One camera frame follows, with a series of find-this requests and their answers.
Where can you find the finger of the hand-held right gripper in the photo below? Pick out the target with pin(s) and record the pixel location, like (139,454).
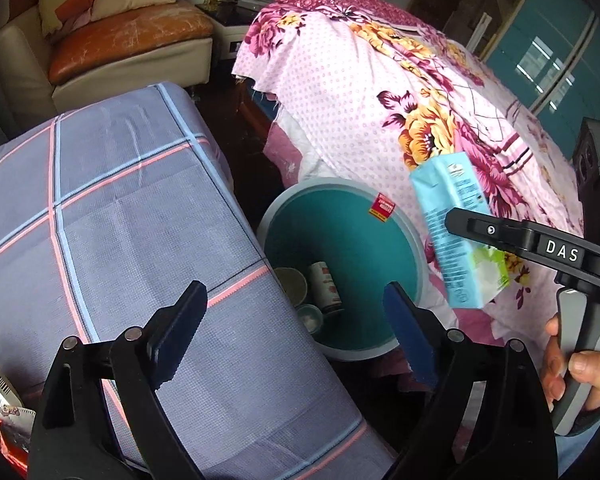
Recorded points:
(500,232)

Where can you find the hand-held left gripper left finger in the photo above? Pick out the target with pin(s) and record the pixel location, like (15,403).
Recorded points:
(177,332)

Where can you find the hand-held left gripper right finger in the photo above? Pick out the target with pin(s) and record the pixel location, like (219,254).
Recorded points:
(410,332)

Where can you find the light blue drink carton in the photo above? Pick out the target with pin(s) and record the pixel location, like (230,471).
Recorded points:
(450,195)

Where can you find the teal round waste bin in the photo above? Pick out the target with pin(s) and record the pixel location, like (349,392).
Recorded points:
(340,230)

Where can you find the person's right hand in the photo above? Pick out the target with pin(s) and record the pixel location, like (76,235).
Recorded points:
(595,375)

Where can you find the red label tin can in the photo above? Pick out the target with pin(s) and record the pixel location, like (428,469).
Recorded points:
(325,285)

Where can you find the small teal cup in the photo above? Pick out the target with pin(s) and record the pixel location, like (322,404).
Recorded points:
(310,317)

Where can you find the beige paper cup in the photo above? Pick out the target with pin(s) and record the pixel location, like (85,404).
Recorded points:
(290,285)

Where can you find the grey plaid cloth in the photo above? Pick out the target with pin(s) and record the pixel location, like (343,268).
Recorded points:
(130,210)

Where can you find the teal glossy wardrobe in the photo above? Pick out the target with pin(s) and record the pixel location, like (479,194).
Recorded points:
(555,35)

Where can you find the red and white snack packet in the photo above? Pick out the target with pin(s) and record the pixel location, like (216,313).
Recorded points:
(10,435)

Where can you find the pink floral bed sheet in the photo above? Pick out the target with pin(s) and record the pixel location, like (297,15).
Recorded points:
(360,75)

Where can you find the orange leather seat cushion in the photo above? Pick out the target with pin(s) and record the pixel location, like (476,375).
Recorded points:
(130,35)

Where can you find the black device on stand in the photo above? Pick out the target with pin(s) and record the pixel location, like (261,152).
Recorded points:
(230,25)

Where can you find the wooden bed frame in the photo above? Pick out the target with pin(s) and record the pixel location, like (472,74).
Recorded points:
(255,110)

